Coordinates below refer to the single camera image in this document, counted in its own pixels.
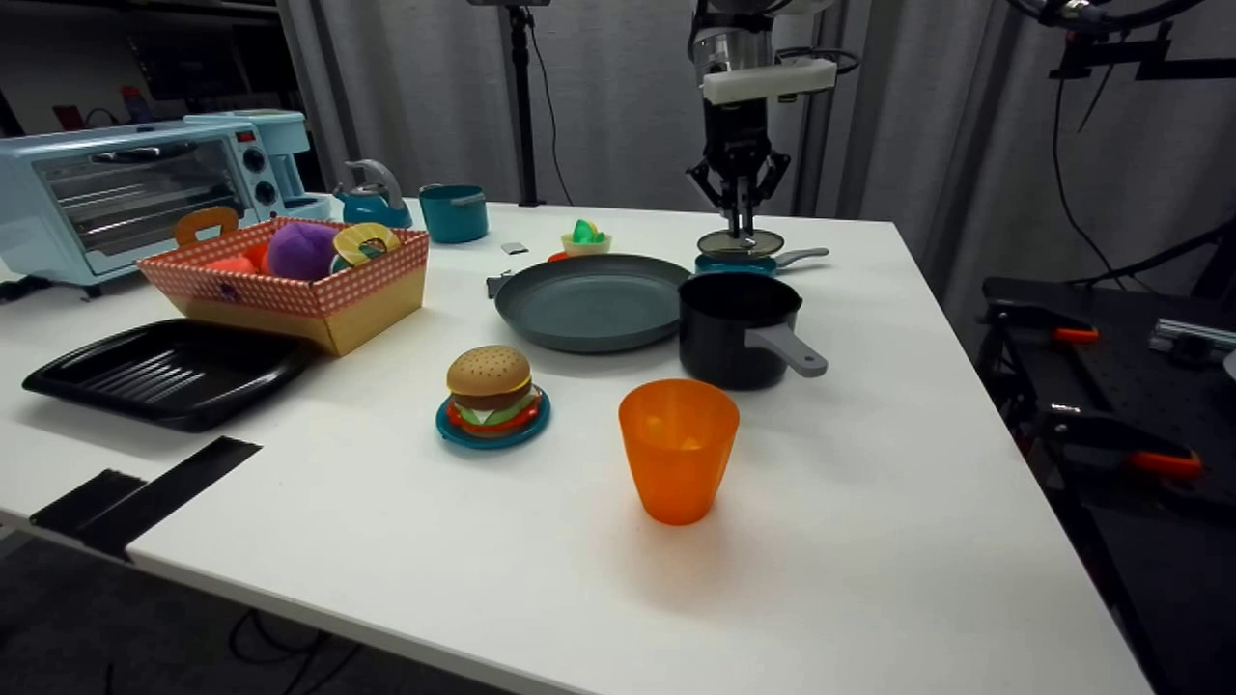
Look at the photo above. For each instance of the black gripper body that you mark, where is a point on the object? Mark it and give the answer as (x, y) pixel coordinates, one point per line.
(743, 138)

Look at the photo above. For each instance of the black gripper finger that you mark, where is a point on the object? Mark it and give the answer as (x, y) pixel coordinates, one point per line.
(768, 189)
(718, 181)

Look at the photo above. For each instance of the teal pot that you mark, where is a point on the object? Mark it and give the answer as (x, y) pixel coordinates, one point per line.
(452, 219)

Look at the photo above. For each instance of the grey curtain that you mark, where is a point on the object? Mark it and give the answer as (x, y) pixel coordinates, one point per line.
(620, 101)

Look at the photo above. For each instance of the colourful stacked toy food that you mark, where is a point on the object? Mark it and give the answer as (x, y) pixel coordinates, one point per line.
(586, 239)

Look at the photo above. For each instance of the large grey skillet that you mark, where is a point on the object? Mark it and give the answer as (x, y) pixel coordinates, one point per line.
(586, 302)

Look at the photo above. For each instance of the black tripod pole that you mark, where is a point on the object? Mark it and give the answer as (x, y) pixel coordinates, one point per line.
(523, 101)

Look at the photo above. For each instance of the orange plastic cup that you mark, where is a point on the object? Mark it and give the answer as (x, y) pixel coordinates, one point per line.
(678, 447)

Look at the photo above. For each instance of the toy hamburger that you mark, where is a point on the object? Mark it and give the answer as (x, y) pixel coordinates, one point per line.
(487, 380)

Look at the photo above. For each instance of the yellow round toy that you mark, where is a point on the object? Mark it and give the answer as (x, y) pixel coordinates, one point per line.
(363, 243)

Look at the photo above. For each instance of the small teal plate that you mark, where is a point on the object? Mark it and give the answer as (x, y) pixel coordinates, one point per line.
(452, 429)

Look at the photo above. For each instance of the purple plush toy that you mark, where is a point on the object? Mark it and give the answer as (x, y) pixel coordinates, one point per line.
(302, 252)

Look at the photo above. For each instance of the red checkered cardboard basket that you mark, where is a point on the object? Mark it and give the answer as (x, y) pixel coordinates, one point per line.
(294, 308)

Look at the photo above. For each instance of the orange red toy food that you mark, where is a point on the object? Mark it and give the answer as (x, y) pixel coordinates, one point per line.
(233, 263)

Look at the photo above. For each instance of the black side table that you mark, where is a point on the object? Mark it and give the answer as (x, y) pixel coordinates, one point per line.
(1135, 581)

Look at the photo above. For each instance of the black baking tray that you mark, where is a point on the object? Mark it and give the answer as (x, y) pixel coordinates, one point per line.
(169, 371)

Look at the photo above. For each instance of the light blue toaster oven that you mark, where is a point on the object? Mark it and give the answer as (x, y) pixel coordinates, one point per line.
(128, 195)

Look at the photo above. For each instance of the black tape strip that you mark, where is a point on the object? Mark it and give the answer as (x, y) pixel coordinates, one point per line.
(169, 497)
(84, 501)

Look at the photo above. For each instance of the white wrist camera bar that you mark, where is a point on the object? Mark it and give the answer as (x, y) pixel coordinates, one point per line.
(770, 78)

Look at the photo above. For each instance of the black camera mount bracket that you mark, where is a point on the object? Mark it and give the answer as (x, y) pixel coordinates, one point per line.
(1135, 61)

